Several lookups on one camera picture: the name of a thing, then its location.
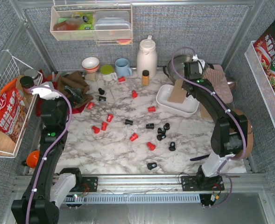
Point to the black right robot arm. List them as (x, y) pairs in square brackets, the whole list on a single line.
[(229, 137)]

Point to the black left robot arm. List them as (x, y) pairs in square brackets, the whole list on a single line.
[(42, 199)]

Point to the white wire basket left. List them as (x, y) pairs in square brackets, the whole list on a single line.
[(9, 149)]

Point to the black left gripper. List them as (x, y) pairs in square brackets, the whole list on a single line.
[(70, 100)]

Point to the red capsule pair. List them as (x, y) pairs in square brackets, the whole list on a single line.
[(95, 129), (104, 126)]

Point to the silver lidded jar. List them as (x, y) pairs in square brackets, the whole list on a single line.
[(33, 74)]

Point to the dark lidded sauce jar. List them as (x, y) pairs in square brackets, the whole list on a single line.
[(27, 83)]

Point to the pink silicone mould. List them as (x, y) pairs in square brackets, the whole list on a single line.
[(222, 89)]

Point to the red capsule by cloth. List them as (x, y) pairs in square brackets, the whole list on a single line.
[(90, 105)]

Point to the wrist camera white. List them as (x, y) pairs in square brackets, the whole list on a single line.
[(45, 91), (201, 63)]

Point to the black capsule cluster top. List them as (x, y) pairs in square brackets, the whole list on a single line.
[(166, 126)]

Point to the pink striped towel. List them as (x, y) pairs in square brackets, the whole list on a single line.
[(213, 76)]

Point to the blue mug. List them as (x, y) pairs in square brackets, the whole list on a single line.
[(122, 68)]

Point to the steel pot with glass lid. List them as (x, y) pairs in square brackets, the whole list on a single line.
[(175, 70)]

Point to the black capsule upright top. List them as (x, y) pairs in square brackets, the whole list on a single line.
[(101, 91)]

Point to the white striped bowl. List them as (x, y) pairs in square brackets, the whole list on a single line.
[(90, 64)]

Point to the black capsule top lying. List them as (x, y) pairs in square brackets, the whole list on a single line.
[(102, 99)]

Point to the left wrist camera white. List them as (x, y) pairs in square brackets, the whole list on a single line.
[(45, 91)]

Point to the small beige pepper jar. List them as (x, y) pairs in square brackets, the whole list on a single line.
[(91, 76)]

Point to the orange spice bottle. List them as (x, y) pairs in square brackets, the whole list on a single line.
[(145, 78)]

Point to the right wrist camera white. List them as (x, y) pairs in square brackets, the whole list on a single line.
[(201, 63)]

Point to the orange ball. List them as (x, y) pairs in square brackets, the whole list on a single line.
[(32, 159)]

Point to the white plastic storage basket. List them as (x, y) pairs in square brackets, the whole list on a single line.
[(185, 109)]

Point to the tan cardboard sheet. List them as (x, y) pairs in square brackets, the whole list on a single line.
[(178, 94)]

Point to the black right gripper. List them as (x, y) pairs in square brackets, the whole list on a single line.
[(188, 91)]

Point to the white thermos jug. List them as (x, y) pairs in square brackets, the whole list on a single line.
[(147, 57)]

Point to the brown cloth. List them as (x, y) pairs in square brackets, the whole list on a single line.
[(77, 81)]

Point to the red snack bag left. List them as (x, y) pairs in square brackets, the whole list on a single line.
[(12, 112)]

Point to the green lidded white cup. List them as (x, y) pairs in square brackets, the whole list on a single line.
[(108, 73)]

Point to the black capsule cluster middle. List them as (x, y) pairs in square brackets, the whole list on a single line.
[(161, 131)]

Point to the steel ladle bowl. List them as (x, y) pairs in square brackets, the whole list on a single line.
[(231, 83)]

